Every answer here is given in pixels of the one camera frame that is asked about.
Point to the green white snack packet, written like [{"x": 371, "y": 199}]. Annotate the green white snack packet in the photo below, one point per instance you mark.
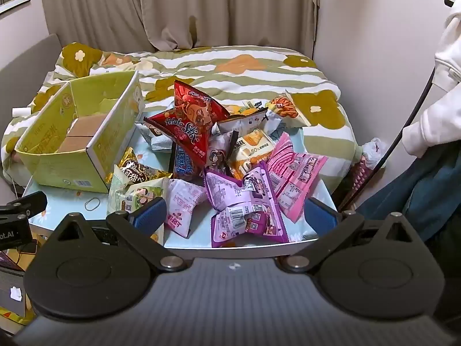
[{"x": 129, "y": 194}]

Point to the light blue white snack packet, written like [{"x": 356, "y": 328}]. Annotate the light blue white snack packet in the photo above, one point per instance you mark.
[{"x": 160, "y": 140}]

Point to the yellow white black-edged packet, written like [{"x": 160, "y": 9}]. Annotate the yellow white black-edged packet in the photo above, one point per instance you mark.
[{"x": 241, "y": 117}]

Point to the white plastic bag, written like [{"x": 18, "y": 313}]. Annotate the white plastic bag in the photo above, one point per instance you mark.
[{"x": 372, "y": 151}]

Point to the dark blue snack packet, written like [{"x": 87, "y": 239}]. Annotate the dark blue snack packet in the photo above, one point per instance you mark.
[{"x": 182, "y": 164}]

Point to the orange white bread packet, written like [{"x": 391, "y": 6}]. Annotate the orange white bread packet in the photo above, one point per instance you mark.
[{"x": 252, "y": 151}]

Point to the rubber band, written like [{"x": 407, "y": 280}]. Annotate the rubber band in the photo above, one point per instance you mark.
[{"x": 92, "y": 204}]

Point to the brown gold snack packet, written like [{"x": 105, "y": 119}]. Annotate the brown gold snack packet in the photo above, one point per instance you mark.
[{"x": 138, "y": 169}]

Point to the blue jeans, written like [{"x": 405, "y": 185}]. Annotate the blue jeans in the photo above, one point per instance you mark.
[{"x": 407, "y": 191}]

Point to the pink snack packet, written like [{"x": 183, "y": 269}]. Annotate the pink snack packet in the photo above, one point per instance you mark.
[{"x": 291, "y": 173}]

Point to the orange twist snack packet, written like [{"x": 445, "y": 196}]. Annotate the orange twist snack packet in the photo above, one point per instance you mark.
[{"x": 284, "y": 106}]

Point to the green fabric storage box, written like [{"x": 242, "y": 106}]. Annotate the green fabric storage box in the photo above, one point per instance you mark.
[{"x": 72, "y": 158}]

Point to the red potato stick packet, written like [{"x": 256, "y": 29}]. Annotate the red potato stick packet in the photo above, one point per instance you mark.
[{"x": 187, "y": 129}]

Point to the beige curtain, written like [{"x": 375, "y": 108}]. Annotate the beige curtain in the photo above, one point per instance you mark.
[{"x": 180, "y": 7}]

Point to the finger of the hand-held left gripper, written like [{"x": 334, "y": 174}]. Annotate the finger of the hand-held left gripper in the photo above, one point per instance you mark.
[{"x": 30, "y": 202}]

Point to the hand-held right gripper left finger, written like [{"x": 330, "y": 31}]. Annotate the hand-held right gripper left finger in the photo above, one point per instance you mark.
[{"x": 151, "y": 213}]

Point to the white hooded sweatshirt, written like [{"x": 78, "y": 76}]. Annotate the white hooded sweatshirt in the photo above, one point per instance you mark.
[{"x": 437, "y": 115}]

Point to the small white roll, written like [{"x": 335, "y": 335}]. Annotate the small white roll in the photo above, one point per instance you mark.
[{"x": 21, "y": 112}]

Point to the purple Sponge Crunch snack bag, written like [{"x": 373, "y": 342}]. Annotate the purple Sponge Crunch snack bag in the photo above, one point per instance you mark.
[{"x": 220, "y": 151}]

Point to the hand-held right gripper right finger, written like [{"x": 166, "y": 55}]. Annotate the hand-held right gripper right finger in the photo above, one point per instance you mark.
[{"x": 320, "y": 218}]

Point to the grey box with white sticker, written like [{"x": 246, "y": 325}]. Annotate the grey box with white sticker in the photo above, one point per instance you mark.
[{"x": 12, "y": 284}]

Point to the grey headboard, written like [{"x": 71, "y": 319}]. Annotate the grey headboard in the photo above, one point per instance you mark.
[{"x": 21, "y": 65}]

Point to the small white pink packet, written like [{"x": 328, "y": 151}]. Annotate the small white pink packet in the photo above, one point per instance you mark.
[{"x": 182, "y": 202}]

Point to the striped floral pillow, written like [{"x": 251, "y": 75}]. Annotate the striped floral pillow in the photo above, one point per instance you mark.
[{"x": 252, "y": 79}]

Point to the purple snack packet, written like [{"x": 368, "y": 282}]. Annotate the purple snack packet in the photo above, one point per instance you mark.
[{"x": 237, "y": 194}]

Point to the daisy print tablecloth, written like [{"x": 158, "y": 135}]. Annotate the daisy print tablecloth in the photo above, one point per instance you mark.
[{"x": 57, "y": 203}]

